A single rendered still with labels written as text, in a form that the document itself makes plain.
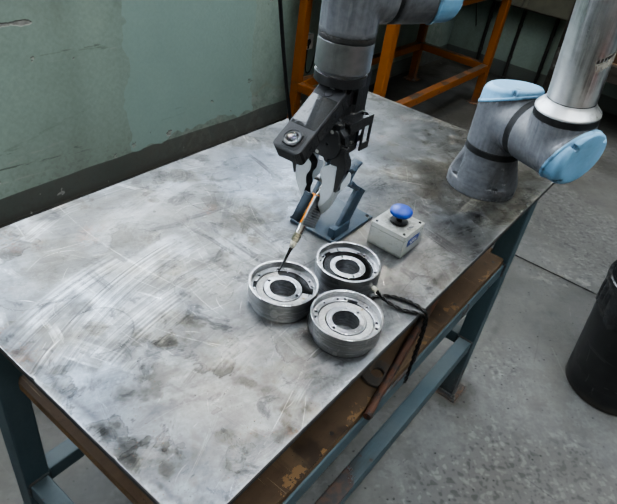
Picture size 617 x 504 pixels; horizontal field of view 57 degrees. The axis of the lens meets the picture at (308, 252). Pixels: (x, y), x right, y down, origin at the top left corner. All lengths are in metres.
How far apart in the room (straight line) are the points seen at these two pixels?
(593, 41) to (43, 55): 1.84
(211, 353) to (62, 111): 1.78
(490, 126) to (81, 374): 0.87
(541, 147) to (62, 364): 0.86
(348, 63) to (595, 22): 0.46
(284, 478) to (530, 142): 0.73
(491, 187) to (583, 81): 0.30
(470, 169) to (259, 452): 0.78
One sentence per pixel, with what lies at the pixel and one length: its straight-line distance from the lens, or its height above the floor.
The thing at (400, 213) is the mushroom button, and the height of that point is 0.87.
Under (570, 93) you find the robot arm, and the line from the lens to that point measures 1.10.
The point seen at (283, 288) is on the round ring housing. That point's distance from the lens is 0.88.
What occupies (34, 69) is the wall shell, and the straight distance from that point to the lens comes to 2.35.
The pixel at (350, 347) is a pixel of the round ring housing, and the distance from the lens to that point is 0.78.
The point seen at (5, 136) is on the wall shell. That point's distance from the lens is 2.37.
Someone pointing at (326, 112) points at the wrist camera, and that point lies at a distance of 0.75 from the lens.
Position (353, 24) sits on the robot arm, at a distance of 0.74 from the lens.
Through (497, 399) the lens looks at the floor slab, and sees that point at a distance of 1.98.
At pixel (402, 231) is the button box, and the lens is 1.00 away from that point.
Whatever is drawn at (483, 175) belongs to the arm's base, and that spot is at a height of 0.85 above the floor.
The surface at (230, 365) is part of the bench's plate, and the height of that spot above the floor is 0.80.
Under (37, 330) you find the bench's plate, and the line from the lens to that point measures 0.85.
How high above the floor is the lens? 1.38
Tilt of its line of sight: 36 degrees down
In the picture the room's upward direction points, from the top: 9 degrees clockwise
